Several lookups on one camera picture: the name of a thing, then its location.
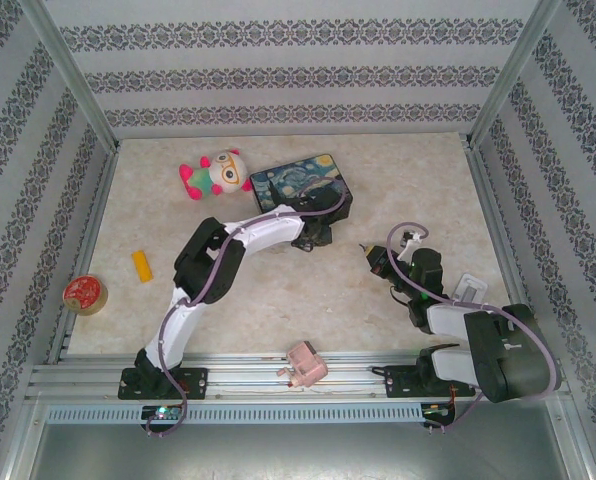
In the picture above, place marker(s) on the starry night painted box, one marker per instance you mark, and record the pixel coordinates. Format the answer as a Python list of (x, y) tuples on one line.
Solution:
[(278, 182)]

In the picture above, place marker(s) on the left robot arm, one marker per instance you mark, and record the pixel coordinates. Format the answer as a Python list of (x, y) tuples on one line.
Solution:
[(263, 230)]

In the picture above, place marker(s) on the white card package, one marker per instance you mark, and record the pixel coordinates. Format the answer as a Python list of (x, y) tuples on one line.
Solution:
[(469, 288)]

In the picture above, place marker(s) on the white pink plush toy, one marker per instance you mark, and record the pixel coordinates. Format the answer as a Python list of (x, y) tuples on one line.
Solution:
[(223, 175)]

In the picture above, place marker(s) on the pink plastic toy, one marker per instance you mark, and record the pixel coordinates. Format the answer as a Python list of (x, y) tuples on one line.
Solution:
[(305, 367)]

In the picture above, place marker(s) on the small circuit board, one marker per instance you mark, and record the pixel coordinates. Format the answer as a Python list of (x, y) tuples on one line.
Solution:
[(438, 411), (162, 413)]

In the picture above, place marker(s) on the yellow block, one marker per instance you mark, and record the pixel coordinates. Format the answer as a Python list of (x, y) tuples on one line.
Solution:
[(142, 266)]

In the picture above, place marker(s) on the grey metal shelf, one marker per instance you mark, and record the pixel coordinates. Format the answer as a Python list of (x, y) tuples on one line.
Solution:
[(298, 450)]

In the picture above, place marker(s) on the red tape roll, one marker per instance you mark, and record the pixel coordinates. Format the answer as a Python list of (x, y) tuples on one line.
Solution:
[(84, 294)]

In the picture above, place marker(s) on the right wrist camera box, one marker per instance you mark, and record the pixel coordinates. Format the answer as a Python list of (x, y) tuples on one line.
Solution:
[(409, 245)]

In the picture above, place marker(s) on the aluminium side rail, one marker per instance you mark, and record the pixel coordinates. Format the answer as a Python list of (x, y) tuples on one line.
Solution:
[(490, 200), (85, 250)]

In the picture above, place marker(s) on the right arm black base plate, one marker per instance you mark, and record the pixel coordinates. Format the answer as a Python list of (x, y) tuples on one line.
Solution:
[(403, 382)]

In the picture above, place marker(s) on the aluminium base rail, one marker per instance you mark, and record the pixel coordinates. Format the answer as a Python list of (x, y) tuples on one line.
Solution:
[(248, 372)]

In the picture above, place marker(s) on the aluminium corner post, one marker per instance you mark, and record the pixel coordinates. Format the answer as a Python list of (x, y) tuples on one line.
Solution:
[(78, 85), (513, 75)]

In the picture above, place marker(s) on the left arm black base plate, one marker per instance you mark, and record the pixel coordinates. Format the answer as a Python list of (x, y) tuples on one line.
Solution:
[(193, 382)]

